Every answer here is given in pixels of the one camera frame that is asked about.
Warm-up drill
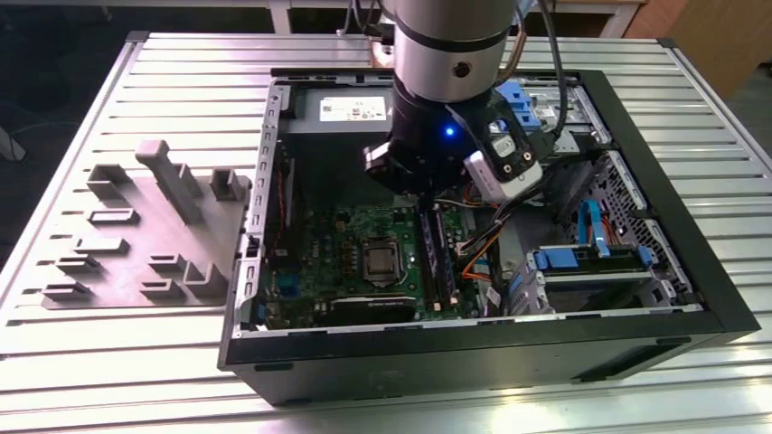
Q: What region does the hard disk in blue carrier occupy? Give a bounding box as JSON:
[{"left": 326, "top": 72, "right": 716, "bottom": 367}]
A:
[{"left": 528, "top": 244, "right": 656, "bottom": 278}]

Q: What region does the blue drive carrier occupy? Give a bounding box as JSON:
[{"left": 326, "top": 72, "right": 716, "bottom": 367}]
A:
[{"left": 500, "top": 80, "right": 542, "bottom": 132}]

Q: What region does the CPU socket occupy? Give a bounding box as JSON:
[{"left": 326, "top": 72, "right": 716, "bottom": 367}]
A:
[{"left": 356, "top": 233, "right": 407, "bottom": 290}]

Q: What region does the grey power supply unit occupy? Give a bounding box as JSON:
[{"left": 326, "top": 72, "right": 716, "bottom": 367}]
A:
[{"left": 280, "top": 86, "right": 399, "bottom": 207}]

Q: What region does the cable with clear plug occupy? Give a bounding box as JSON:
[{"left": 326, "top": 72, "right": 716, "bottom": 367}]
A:
[{"left": 335, "top": 0, "right": 363, "bottom": 38}]

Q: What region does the metal disk bay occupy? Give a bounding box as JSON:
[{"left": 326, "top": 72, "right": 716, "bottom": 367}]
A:
[{"left": 506, "top": 243, "right": 704, "bottom": 317}]

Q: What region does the black graphics card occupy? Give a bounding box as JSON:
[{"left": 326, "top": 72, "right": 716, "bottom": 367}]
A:
[{"left": 324, "top": 292, "right": 419, "bottom": 326}]

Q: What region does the green motherboard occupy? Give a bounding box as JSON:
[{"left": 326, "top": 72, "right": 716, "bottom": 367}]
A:
[{"left": 264, "top": 203, "right": 484, "bottom": 326}]

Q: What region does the grey chair leg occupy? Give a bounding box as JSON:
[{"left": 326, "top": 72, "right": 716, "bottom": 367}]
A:
[{"left": 0, "top": 126, "right": 27, "bottom": 162}]

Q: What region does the black PC case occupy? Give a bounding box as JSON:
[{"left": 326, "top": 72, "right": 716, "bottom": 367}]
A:
[{"left": 218, "top": 67, "right": 762, "bottom": 406}]

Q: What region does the silver CPU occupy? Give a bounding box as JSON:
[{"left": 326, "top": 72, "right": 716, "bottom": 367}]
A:
[{"left": 364, "top": 246, "right": 400, "bottom": 277}]

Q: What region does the metal drive cage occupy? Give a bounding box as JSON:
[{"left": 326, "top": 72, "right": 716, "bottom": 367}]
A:
[{"left": 518, "top": 79, "right": 614, "bottom": 182}]

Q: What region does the orange wire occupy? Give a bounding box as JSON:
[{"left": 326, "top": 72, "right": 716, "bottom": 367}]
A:
[{"left": 462, "top": 252, "right": 502, "bottom": 284}]

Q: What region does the black wire bundle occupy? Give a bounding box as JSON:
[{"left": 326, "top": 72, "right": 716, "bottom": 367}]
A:
[{"left": 458, "top": 180, "right": 580, "bottom": 259}]

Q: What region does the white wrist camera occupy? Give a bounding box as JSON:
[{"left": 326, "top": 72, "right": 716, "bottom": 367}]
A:
[{"left": 446, "top": 85, "right": 544, "bottom": 203}]

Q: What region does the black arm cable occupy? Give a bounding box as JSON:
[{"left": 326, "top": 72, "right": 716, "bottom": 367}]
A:
[{"left": 512, "top": 0, "right": 599, "bottom": 157}]

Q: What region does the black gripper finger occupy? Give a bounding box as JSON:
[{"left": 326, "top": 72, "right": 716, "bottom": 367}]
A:
[{"left": 362, "top": 142, "right": 396, "bottom": 176}]

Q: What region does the blue flat data cable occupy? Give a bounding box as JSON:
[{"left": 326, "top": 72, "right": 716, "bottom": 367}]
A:
[{"left": 576, "top": 198, "right": 612, "bottom": 259}]

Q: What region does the wooden cabinet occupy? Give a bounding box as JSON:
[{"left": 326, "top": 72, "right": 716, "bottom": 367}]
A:
[{"left": 624, "top": 0, "right": 772, "bottom": 99}]

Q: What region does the white desk frame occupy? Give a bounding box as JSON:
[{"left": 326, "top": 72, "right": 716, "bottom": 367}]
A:
[{"left": 264, "top": 0, "right": 647, "bottom": 38}]

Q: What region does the grey parts rack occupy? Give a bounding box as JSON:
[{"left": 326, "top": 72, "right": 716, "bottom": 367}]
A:
[{"left": 39, "top": 137, "right": 252, "bottom": 313}]

